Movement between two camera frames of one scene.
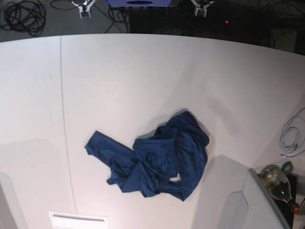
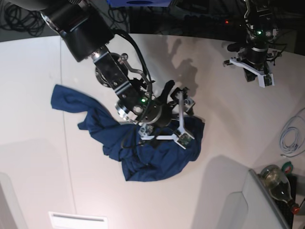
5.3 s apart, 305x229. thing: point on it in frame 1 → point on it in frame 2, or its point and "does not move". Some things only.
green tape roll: (287, 167) does not move
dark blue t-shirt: (168, 161) → (142, 158)
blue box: (139, 3) does not move
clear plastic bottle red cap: (277, 181) does not move
